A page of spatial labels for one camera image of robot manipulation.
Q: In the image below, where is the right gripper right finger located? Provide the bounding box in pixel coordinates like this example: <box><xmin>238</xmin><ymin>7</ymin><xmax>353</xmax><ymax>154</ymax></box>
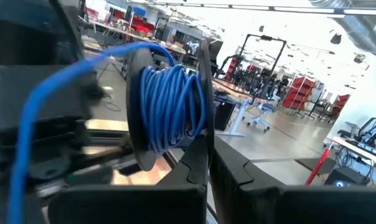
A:
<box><xmin>210</xmin><ymin>136</ymin><xmax>376</xmax><ymax>224</ymax></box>

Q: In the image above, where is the grey office chair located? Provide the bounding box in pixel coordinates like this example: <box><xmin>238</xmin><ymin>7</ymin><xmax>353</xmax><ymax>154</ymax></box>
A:
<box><xmin>246</xmin><ymin>102</ymin><xmax>276</xmax><ymax>134</ymax></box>

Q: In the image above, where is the black computer with blue lights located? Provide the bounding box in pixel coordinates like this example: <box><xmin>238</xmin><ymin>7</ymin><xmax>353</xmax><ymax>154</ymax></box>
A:
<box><xmin>324</xmin><ymin>166</ymin><xmax>369</xmax><ymax>188</ymax></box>

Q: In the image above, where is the red stick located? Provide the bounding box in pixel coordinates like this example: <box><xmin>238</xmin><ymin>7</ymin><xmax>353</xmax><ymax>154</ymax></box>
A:
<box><xmin>304</xmin><ymin>148</ymin><xmax>332</xmax><ymax>187</ymax></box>

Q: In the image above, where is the red bin rack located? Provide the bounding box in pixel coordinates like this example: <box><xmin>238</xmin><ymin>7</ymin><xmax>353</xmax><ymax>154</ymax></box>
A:
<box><xmin>281</xmin><ymin>77</ymin><xmax>317</xmax><ymax>112</ymax></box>
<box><xmin>318</xmin><ymin>93</ymin><xmax>351</xmax><ymax>124</ymax></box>

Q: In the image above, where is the cluttered desk with wooden edge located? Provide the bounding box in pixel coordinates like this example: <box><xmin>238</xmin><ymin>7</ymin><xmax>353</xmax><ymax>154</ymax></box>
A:
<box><xmin>329</xmin><ymin>114</ymin><xmax>376</xmax><ymax>169</ymax></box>

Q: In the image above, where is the long ceiling light bar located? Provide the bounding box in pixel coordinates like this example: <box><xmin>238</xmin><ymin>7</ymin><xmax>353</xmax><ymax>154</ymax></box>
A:
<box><xmin>125</xmin><ymin>0</ymin><xmax>376</xmax><ymax>17</ymax></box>

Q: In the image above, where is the black cable spool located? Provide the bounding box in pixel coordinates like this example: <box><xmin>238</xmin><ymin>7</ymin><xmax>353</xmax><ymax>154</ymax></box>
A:
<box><xmin>125</xmin><ymin>39</ymin><xmax>215</xmax><ymax>172</ymax></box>

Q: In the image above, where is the blue network cable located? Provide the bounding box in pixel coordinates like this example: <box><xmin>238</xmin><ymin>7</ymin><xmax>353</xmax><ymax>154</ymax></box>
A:
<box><xmin>7</xmin><ymin>41</ymin><xmax>207</xmax><ymax>224</ymax></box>

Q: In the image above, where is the black robot rig frame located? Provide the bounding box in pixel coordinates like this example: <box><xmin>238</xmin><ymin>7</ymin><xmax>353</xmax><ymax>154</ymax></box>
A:
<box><xmin>217</xmin><ymin>33</ymin><xmax>288</xmax><ymax>99</ymax></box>

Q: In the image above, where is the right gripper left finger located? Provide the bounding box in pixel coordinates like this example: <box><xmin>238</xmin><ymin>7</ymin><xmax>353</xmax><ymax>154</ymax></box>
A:
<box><xmin>47</xmin><ymin>136</ymin><xmax>209</xmax><ymax>224</ymax></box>

